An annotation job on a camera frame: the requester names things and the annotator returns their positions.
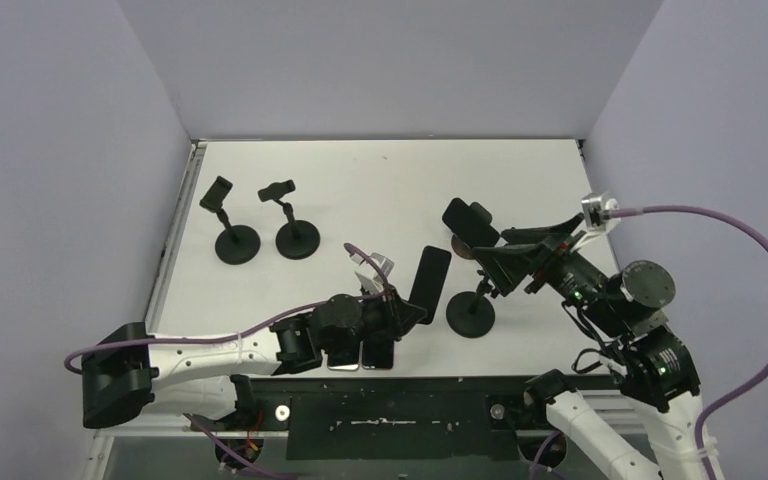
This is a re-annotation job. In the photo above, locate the black phone stand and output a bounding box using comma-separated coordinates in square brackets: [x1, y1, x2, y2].
[199, 176, 261, 265]
[258, 180, 321, 260]

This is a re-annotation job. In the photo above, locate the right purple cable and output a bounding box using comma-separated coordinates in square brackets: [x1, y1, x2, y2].
[605, 205, 768, 480]

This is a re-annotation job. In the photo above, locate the plain black phone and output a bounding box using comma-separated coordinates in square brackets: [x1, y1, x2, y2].
[408, 245, 452, 325]

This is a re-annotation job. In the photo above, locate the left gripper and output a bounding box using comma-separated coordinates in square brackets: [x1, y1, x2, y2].
[324, 280, 426, 357]

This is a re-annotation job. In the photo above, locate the tall phone stand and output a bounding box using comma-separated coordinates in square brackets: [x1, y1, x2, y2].
[445, 276, 496, 339]

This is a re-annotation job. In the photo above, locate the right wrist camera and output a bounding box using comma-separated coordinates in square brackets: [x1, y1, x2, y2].
[581, 191, 621, 236]

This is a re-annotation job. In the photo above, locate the purple cable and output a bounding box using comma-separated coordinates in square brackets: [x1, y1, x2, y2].
[605, 205, 768, 480]
[63, 242, 395, 376]

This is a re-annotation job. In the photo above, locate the silver black phone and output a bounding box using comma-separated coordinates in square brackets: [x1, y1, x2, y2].
[327, 346, 361, 372]

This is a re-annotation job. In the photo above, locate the dark blue phone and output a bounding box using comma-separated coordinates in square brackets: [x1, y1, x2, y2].
[442, 197, 500, 249]

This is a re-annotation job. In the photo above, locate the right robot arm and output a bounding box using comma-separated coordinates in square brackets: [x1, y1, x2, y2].
[471, 213, 723, 479]

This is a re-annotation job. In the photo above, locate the wooden base phone stand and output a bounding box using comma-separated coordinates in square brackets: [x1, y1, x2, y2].
[450, 235, 474, 260]

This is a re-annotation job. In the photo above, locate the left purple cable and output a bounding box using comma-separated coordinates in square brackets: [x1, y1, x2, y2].
[63, 242, 395, 376]

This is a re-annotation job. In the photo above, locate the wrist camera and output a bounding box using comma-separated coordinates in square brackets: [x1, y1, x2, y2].
[581, 191, 621, 236]
[350, 252, 395, 295]

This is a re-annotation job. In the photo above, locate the magenta edged phone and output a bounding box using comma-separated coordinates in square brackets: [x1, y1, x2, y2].
[360, 339, 395, 370]

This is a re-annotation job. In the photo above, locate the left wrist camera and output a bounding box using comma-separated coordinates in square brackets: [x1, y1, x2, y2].
[350, 252, 395, 295]

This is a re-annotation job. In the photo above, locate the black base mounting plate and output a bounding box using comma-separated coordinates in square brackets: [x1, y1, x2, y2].
[196, 376, 550, 461]

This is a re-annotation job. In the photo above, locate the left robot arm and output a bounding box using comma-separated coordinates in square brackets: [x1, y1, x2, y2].
[65, 291, 429, 429]

